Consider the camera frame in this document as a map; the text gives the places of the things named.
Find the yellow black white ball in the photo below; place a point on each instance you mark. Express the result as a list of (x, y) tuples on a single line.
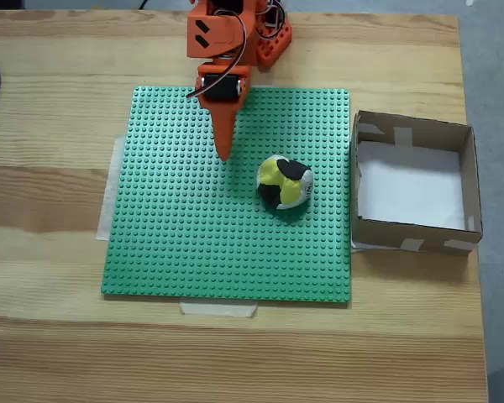
[(290, 191)]

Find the short masking tape strip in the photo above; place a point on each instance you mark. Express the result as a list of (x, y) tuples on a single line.
[(218, 310)]

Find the cardboard box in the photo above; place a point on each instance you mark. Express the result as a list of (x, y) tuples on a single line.
[(420, 239)]

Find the long masking tape strip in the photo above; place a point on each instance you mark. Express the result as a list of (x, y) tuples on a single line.
[(107, 201)]

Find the green studded baseplate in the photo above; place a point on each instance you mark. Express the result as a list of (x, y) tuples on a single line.
[(185, 235)]

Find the white paper box lining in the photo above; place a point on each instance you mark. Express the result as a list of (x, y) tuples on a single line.
[(411, 184)]

